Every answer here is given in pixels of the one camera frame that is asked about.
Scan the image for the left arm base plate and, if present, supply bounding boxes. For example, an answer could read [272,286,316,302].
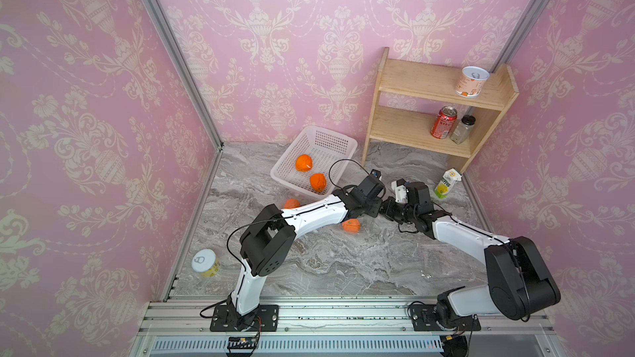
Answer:
[209,305,279,332]

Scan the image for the glass spice jar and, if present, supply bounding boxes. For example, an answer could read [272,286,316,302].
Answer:
[451,115,476,145]

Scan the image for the clear clamshell container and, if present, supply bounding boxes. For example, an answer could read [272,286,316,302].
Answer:
[400,248,453,288]
[338,215,393,237]

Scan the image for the yellow white can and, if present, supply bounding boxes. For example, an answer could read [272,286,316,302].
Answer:
[191,249,220,278]

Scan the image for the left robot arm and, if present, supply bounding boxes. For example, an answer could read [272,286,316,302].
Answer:
[228,170,385,319]

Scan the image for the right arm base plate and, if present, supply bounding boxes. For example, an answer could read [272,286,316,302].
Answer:
[406,301,481,333]

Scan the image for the white orange cup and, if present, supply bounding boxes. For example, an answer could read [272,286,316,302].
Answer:
[455,66,490,99]

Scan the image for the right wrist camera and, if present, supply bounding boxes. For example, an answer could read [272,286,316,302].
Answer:
[391,178,408,203]

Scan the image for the container orange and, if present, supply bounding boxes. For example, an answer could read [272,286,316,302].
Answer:
[342,219,361,233]
[284,198,300,209]

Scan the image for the green white juice carton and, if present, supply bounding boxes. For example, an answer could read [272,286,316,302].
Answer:
[434,169,462,199]

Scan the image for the red soda can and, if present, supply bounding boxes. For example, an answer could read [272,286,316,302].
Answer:
[430,105,458,139]

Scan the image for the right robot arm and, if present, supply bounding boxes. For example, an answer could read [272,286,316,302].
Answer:
[380,179,562,328]

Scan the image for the white plastic basket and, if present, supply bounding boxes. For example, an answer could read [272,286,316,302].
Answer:
[271,126,358,199]

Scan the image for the peeled orange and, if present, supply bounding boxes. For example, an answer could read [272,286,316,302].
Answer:
[295,155,314,173]
[309,173,327,193]

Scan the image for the aluminium frame rail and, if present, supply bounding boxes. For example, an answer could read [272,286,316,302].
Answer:
[129,296,567,356]

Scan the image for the wooden shelf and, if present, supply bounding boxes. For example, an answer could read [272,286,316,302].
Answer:
[361,47,519,173]

